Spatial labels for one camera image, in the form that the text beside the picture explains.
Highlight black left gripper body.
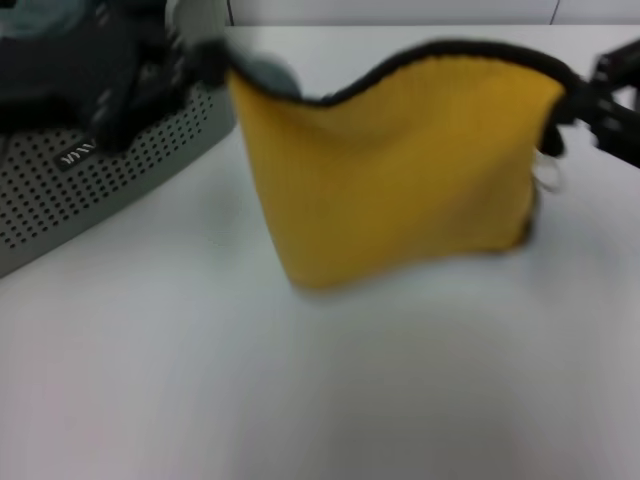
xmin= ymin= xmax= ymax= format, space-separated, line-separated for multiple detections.
xmin=74 ymin=43 xmax=177 ymax=154

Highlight yellow towel with black trim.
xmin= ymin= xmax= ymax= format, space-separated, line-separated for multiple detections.
xmin=224 ymin=42 xmax=575 ymax=292

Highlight grey perforated storage basket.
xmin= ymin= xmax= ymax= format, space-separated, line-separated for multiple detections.
xmin=0 ymin=0 xmax=236 ymax=279

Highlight grey-teal towel with black trim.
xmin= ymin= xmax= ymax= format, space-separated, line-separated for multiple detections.
xmin=0 ymin=0 xmax=166 ymax=39

